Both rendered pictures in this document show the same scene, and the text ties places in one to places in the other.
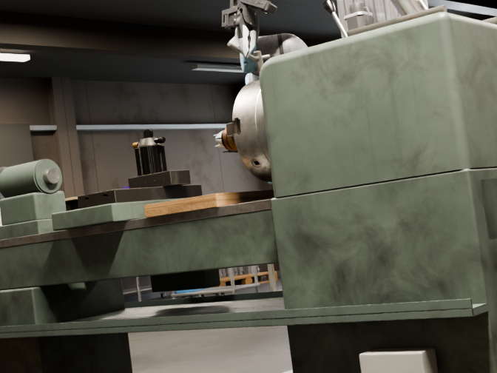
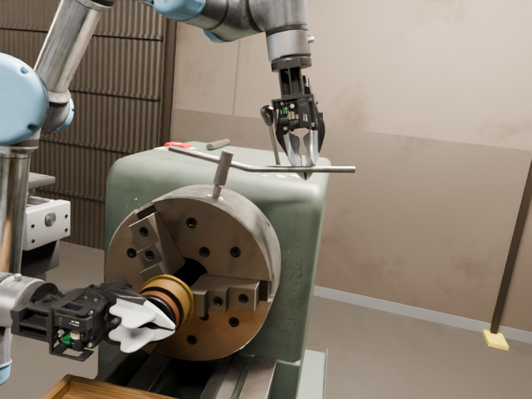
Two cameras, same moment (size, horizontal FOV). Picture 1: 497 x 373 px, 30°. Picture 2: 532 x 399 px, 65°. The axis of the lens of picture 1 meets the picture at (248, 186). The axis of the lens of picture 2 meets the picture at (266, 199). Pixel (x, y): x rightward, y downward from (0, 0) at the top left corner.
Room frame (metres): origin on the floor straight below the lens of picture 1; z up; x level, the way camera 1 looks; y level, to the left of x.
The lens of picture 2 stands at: (3.08, 0.60, 1.40)
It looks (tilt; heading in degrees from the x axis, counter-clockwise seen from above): 13 degrees down; 241
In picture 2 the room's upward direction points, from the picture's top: 6 degrees clockwise
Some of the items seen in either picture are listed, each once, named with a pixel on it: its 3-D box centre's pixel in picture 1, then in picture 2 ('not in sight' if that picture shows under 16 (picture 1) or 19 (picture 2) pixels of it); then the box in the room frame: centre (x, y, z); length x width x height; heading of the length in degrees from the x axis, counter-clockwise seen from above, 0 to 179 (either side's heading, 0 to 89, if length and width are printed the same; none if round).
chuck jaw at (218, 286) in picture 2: (239, 130); (230, 293); (2.80, 0.01, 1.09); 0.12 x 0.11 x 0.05; 142
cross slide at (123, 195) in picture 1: (142, 196); not in sight; (3.21, 0.37, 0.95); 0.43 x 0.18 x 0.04; 142
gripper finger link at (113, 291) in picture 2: not in sight; (117, 302); (2.99, 0.02, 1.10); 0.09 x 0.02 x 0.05; 141
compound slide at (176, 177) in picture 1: (159, 180); not in sight; (3.25, 0.31, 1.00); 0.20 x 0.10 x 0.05; 52
